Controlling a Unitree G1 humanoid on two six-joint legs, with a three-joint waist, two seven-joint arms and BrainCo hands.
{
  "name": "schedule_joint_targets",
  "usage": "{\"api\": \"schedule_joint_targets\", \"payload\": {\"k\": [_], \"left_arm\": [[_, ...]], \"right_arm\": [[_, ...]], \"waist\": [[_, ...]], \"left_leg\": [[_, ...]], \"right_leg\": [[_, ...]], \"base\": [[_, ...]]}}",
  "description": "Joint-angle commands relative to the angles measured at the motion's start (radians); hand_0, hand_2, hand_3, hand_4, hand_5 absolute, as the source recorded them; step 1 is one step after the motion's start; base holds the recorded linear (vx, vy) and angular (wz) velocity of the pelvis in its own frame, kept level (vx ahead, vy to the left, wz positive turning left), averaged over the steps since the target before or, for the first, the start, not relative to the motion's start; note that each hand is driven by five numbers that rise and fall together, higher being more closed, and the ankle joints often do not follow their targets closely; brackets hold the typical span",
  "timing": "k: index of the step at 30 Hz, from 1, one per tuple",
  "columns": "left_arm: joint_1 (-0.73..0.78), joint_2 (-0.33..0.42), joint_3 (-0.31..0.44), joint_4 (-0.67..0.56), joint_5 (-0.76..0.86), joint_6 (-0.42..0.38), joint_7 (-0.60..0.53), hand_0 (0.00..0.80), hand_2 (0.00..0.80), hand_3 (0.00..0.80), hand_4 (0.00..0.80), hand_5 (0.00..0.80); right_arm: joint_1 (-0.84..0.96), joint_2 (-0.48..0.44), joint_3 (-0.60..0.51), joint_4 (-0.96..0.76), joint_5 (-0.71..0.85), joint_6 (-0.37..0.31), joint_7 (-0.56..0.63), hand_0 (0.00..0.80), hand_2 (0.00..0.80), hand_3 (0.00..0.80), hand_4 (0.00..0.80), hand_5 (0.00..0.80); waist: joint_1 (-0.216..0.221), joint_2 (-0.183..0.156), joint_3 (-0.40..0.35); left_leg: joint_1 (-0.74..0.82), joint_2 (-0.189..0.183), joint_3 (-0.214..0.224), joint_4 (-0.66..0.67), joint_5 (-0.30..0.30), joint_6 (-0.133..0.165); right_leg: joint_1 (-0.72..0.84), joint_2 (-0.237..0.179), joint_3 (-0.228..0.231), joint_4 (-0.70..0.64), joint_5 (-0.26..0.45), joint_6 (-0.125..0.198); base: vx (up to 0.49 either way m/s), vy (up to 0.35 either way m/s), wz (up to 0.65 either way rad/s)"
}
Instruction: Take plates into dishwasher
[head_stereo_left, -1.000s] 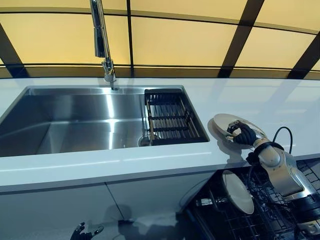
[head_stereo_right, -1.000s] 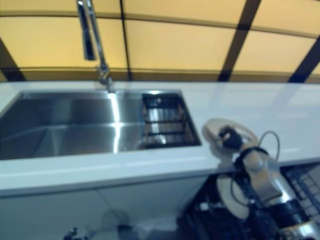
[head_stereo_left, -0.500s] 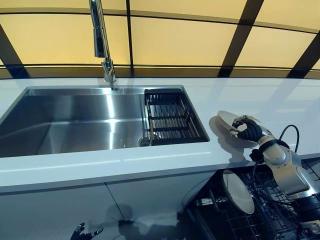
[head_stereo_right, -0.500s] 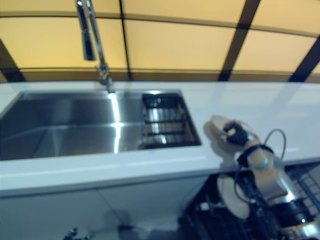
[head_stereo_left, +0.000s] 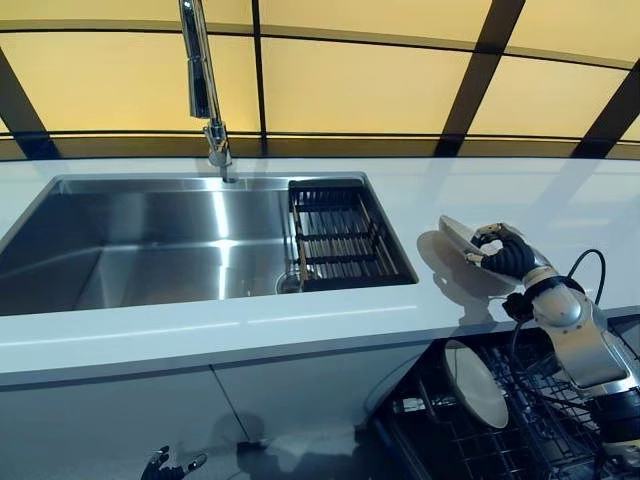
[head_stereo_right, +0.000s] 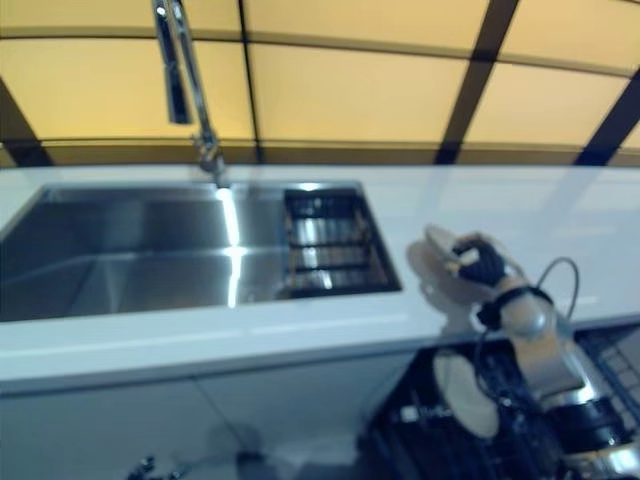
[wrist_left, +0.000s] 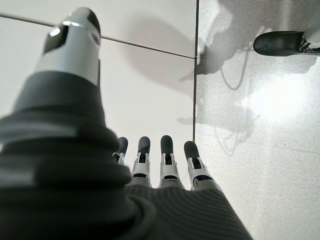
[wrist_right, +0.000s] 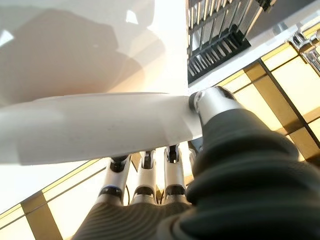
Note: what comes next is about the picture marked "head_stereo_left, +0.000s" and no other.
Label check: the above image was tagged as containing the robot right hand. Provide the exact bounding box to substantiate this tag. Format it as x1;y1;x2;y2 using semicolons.
463;221;540;277

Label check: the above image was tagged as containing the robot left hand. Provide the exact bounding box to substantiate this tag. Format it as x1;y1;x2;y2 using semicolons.
138;444;209;480

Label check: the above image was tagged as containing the large cream round plate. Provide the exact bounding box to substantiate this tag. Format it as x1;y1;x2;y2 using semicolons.
416;215;520;298

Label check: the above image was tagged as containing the small cream round plate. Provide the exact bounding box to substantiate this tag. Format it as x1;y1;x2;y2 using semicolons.
443;339;511;430

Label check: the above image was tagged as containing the wide white cabinet door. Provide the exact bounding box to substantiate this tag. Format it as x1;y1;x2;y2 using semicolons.
0;367;251;480

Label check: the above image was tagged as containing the narrow white cabinet door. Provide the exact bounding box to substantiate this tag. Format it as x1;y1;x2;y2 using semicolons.
209;342;432;451

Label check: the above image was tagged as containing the black dish drying rack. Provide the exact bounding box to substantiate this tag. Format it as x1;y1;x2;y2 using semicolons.
287;176;420;294

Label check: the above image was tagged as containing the round steel sink strainer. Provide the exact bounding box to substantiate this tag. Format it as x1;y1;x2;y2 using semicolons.
274;268;307;295

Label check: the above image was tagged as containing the stainless steel sink basin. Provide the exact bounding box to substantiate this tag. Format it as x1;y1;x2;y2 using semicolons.
0;172;297;317

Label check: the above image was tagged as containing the chrome gooseneck kitchen faucet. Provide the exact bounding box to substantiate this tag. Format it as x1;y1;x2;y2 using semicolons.
178;0;237;184

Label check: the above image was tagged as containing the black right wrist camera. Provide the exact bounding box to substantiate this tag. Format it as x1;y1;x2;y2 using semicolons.
501;291;537;322

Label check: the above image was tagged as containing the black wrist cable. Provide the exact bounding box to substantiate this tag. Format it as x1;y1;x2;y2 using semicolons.
508;248;610;480

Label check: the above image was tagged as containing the dishwasher upper wire rack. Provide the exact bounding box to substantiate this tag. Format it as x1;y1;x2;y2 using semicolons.
519;319;640;431

